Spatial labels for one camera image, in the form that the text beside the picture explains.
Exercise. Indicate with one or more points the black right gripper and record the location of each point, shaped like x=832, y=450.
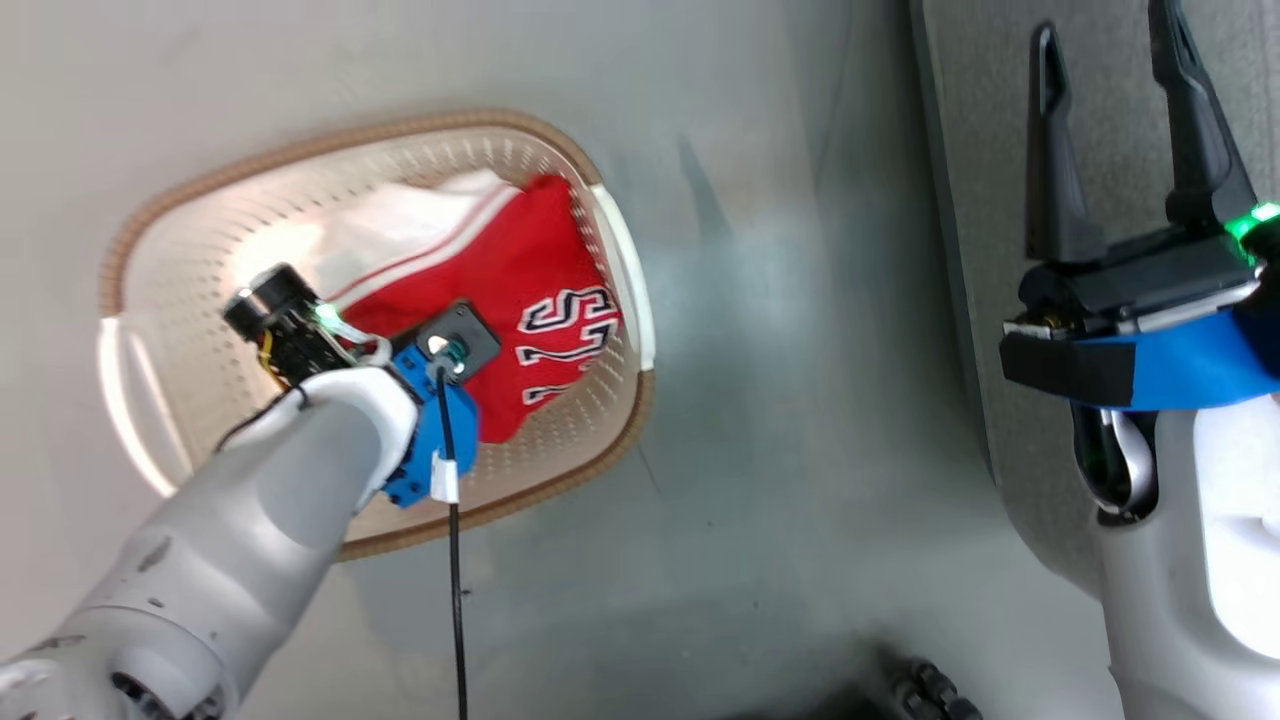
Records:
x=1140, y=280

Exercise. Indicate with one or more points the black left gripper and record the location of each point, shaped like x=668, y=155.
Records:
x=285, y=325

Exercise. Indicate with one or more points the red and white jersey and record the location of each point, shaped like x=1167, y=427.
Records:
x=520, y=290

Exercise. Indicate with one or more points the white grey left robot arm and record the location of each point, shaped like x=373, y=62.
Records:
x=220, y=540

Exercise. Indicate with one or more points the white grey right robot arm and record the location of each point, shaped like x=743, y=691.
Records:
x=1200, y=560

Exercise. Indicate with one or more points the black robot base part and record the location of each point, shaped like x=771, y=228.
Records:
x=930, y=692

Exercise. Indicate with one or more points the grey fabric sofa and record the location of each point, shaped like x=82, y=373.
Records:
x=1000, y=300

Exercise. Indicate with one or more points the beige perforated laundry basket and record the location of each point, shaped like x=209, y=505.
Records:
x=250, y=220

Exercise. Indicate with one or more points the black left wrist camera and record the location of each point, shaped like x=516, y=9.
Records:
x=458, y=338

